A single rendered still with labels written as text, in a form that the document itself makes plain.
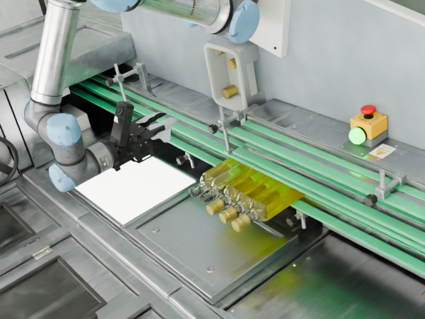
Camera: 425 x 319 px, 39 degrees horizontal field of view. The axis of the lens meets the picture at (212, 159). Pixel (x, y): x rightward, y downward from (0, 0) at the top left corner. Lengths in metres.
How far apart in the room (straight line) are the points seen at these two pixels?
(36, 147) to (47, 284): 0.74
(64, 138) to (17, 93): 1.00
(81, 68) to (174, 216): 0.83
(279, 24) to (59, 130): 0.72
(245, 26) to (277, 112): 0.37
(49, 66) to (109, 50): 1.07
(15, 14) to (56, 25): 3.87
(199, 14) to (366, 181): 0.59
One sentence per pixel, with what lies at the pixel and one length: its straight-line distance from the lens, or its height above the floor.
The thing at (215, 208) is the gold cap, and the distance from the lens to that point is 1.74.
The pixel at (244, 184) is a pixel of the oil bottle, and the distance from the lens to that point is 1.78.
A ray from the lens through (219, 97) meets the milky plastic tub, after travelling 2.08.
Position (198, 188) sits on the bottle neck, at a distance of 1.84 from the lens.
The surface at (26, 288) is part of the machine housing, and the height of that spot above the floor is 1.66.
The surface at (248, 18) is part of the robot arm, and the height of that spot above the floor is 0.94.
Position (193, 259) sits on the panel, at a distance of 1.79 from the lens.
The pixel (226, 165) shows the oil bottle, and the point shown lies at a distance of 1.89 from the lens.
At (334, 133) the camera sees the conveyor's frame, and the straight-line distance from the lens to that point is 1.73.
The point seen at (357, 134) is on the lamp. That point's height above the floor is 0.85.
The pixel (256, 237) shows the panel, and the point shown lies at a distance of 1.83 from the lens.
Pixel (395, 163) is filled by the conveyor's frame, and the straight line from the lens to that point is 1.59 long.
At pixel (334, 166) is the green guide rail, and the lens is 1.62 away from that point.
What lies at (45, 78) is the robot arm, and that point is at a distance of 1.52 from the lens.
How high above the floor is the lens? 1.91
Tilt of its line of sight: 28 degrees down
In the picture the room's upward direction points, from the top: 120 degrees counter-clockwise
